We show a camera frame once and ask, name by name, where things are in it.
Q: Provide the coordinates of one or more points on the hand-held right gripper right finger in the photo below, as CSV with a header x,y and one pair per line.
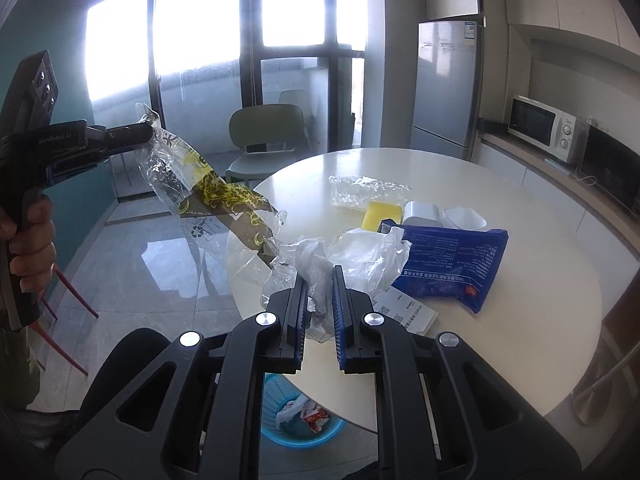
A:
x,y
340,320

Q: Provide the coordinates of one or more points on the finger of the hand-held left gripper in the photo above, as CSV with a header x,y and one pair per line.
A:
x,y
130,135

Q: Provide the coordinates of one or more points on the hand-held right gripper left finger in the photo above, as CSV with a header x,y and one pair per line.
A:
x,y
300,320

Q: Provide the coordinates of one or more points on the clear plastic bag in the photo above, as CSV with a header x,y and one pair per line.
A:
x,y
312,267

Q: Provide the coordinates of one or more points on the blue plastic waste basket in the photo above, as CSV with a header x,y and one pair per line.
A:
x,y
272,400

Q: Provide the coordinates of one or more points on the yellow printed clear plastic wrapper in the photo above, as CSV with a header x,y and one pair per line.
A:
x,y
215,195

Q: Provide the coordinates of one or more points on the clear plastic wrap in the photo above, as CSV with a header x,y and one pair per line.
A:
x,y
365,190

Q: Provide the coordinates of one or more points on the white plastic cup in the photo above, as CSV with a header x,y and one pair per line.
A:
x,y
465,217
422,212

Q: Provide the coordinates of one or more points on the person's left hand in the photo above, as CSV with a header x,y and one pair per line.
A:
x,y
35,242

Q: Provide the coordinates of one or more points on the white paper sheet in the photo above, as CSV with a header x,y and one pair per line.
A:
x,y
407,312

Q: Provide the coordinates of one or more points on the white plastic bag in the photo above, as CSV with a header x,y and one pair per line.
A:
x,y
365,255

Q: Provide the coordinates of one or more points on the crumpled white paper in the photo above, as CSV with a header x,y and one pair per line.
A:
x,y
290,410

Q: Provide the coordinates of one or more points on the red snack wrapper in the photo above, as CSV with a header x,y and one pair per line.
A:
x,y
315,417

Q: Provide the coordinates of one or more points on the yellow sponge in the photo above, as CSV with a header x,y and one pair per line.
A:
x,y
380,215

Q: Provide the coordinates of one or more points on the blue plastic packet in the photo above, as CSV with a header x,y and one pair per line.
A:
x,y
450,260

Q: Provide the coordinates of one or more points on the red chair legs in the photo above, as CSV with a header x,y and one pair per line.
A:
x,y
75,295

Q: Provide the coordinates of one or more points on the pale green chair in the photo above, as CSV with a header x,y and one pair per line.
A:
x,y
295,97

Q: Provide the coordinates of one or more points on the white counter cabinet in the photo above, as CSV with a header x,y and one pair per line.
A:
x,y
550,195

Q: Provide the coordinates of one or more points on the silver refrigerator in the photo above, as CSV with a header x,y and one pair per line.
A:
x,y
445,85

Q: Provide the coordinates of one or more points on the white microwave with two knobs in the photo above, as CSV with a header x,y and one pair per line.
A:
x,y
535,120

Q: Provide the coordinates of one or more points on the person's dark trousers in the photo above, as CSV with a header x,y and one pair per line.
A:
x,y
30,445

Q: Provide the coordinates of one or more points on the black oven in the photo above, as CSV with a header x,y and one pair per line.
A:
x,y
610,165

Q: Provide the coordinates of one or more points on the dark window frame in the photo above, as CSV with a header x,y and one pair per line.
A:
x,y
250,60

